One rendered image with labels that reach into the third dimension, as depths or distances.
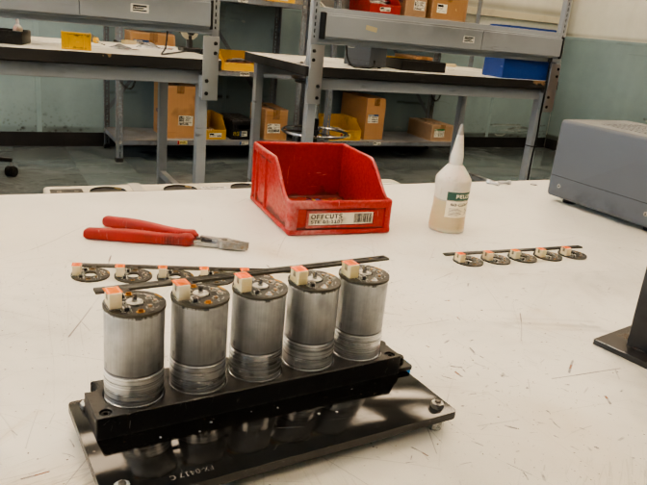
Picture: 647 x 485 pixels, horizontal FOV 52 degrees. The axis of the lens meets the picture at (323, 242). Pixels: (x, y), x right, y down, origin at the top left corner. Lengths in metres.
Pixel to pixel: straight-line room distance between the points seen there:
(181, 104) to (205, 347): 4.10
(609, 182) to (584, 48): 5.66
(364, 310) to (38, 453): 0.15
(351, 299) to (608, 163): 0.51
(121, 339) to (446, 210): 0.41
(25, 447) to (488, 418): 0.21
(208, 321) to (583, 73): 6.18
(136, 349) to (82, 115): 4.43
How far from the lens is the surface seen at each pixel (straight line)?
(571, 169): 0.82
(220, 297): 0.29
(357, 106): 5.00
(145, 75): 2.61
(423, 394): 0.33
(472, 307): 0.47
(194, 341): 0.29
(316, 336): 0.31
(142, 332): 0.27
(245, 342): 0.30
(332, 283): 0.31
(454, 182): 0.62
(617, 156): 0.78
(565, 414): 0.37
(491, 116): 6.16
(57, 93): 4.66
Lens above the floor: 0.93
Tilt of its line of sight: 18 degrees down
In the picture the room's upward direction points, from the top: 6 degrees clockwise
